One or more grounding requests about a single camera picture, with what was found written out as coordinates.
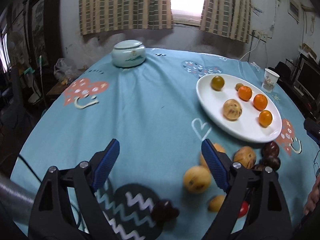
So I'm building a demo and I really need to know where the tan round pear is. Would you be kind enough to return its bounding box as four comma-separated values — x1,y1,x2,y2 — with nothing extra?
183,166,212,194

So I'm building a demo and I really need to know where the small yellow fruit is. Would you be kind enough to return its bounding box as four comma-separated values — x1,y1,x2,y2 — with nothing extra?
208,194,226,212

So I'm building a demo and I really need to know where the large orange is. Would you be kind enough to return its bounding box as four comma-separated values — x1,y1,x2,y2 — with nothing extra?
258,110,273,128

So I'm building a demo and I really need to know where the large red plum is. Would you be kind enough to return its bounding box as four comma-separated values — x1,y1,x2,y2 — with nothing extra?
261,141,280,157

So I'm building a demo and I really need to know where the yellow brown pear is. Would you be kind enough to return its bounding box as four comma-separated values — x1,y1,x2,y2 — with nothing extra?
222,99,242,121

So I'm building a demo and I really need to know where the orange mandarin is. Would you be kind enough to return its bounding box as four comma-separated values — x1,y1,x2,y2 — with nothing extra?
238,86,252,101
253,94,268,111

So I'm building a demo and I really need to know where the small brown fruit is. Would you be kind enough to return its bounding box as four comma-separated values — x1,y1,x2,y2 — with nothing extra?
235,83,243,91

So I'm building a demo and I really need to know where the green yellow round fruit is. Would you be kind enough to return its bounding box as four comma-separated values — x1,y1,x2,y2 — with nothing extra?
210,75,225,91

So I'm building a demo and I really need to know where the pale orange round fruit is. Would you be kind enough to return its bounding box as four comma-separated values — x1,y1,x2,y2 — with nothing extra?
200,143,226,169

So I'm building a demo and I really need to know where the small red tomato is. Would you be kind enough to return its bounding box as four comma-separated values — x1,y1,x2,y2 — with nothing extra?
238,200,249,218

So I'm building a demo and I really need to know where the person's right hand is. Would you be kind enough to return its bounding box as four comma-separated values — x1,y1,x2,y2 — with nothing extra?
303,176,320,215

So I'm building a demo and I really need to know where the dark shiny plum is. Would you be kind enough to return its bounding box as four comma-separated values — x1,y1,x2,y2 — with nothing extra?
251,164,265,171

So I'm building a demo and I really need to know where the black computer monitor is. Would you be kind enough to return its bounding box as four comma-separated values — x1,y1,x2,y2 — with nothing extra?
294,55,319,101

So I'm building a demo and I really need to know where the white oval plate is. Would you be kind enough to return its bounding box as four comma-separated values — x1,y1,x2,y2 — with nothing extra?
196,74,282,143

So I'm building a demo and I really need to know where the white paper cup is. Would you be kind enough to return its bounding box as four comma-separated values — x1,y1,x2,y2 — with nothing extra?
261,68,279,93

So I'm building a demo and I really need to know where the blue patterned tablecloth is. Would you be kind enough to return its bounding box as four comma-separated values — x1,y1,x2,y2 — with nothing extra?
12,49,319,239

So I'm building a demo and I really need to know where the dark purple plum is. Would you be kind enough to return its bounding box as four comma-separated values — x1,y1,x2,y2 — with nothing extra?
151,199,180,224

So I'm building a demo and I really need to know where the clear plastic bag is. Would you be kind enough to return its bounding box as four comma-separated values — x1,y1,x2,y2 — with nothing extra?
54,58,82,85

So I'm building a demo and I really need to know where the celadon lidded ceramic jar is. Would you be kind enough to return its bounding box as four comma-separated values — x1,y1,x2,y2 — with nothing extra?
111,40,146,68

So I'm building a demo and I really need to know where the right checkered curtain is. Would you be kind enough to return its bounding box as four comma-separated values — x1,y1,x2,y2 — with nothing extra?
200,0,252,43

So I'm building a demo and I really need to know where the checkered curtain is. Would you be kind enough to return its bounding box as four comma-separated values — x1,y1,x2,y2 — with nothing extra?
79,0,173,35
200,0,252,43

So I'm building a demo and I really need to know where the left checkered curtain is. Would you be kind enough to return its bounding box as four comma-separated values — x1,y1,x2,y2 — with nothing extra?
79,0,173,35

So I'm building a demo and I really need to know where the dark wooden cabinet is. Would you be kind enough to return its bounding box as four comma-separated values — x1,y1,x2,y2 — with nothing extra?
27,0,62,66

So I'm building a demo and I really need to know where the white power cable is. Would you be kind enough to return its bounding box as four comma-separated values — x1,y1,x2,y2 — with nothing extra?
238,36,262,62

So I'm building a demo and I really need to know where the wall power strip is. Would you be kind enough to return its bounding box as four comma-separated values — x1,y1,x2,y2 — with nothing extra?
251,30,268,42

